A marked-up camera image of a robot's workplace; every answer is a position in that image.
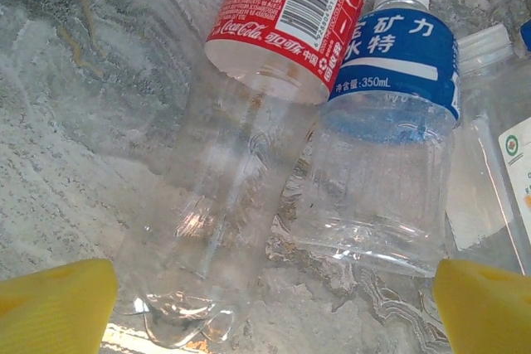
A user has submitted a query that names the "blue label bottle white cap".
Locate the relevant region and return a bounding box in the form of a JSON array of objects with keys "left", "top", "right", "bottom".
[{"left": 288, "top": 0, "right": 461, "bottom": 279}]

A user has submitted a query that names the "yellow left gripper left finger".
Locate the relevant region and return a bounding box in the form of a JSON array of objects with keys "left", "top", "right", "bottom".
[{"left": 0, "top": 258, "right": 119, "bottom": 354}]

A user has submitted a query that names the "clear bottle white label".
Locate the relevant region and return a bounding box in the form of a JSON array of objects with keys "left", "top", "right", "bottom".
[{"left": 446, "top": 24, "right": 531, "bottom": 276}]

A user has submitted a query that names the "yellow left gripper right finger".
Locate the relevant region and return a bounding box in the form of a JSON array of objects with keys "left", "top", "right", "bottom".
[{"left": 433, "top": 258, "right": 531, "bottom": 354}]

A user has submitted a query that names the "blue label Pepsi bottle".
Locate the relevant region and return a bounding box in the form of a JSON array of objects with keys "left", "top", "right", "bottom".
[{"left": 519, "top": 17, "right": 531, "bottom": 61}]

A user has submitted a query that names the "Coca-Cola bottle red label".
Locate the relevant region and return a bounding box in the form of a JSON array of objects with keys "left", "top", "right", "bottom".
[{"left": 114, "top": 0, "right": 366, "bottom": 349}]

